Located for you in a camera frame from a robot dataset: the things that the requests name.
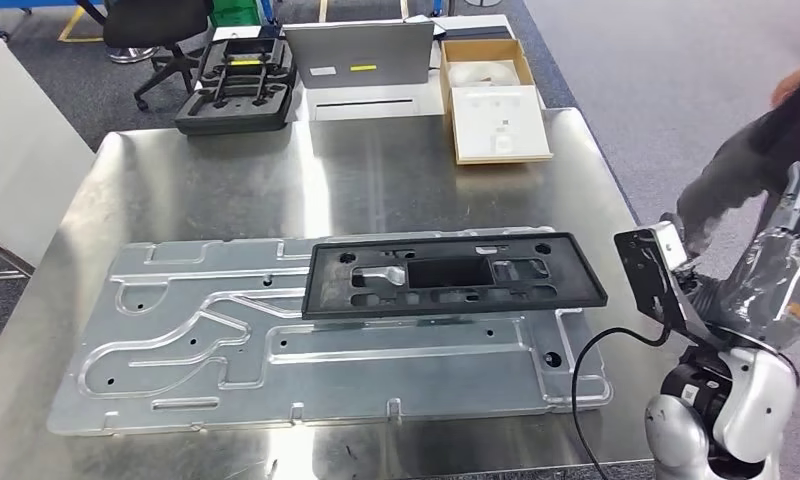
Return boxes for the green plastic crate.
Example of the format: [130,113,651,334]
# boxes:
[209,0,263,29]

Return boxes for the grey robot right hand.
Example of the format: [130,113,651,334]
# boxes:
[678,162,800,352]

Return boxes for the white paper card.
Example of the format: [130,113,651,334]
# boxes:
[212,25,263,42]

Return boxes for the tan edged white box lid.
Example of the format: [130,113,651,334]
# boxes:
[450,84,555,167]

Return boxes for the stamped grey metal panel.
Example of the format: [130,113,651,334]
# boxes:
[45,226,615,439]

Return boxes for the stainless steel workbench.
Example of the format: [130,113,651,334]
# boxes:
[0,107,699,480]

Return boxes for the black office chair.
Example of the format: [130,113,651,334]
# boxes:
[75,0,214,113]

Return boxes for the open brown cardboard box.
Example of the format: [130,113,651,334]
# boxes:
[439,38,536,111]

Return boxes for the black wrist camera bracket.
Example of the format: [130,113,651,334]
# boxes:
[613,225,733,349]

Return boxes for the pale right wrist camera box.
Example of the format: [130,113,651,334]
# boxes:
[648,221,689,261]

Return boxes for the thin black camera cable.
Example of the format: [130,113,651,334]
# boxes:
[570,324,672,480]

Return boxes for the white side panel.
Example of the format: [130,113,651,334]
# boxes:
[0,38,97,270]

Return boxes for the long black plastic part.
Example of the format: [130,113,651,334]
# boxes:
[300,231,610,321]

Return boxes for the person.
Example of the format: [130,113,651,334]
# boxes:
[660,56,800,261]

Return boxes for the black flat box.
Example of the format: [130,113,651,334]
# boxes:
[433,25,514,42]

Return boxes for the black foam case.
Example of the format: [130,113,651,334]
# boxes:
[174,36,299,137]

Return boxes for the silver laptop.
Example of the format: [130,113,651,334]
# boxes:
[281,19,436,89]

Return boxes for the chrome round floor base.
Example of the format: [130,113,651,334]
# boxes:
[108,46,159,65]

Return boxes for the steel side table frame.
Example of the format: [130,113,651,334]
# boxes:
[0,228,36,283]

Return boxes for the white flat box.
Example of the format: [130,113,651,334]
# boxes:
[303,82,448,123]

